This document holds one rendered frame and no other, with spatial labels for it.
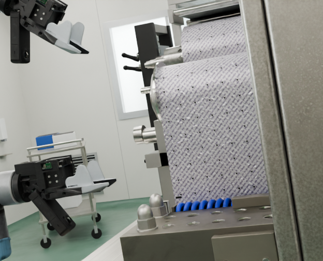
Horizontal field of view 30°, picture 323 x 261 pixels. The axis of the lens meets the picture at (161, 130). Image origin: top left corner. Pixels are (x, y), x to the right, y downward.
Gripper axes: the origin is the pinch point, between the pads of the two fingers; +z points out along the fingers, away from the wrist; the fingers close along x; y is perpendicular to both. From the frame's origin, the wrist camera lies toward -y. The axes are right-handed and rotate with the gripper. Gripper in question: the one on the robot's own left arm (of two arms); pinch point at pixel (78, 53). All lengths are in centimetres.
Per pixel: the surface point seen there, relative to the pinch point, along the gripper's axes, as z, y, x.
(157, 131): 23.3, -5.6, 1.1
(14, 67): -289, -178, 543
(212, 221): 44.2, -7.8, -21.1
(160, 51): 7.3, 5.1, 31.1
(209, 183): 39.1, -6.8, -6.2
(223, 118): 34.9, 5.5, -6.2
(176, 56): 14.0, 7.3, 22.0
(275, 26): 45, 26, -90
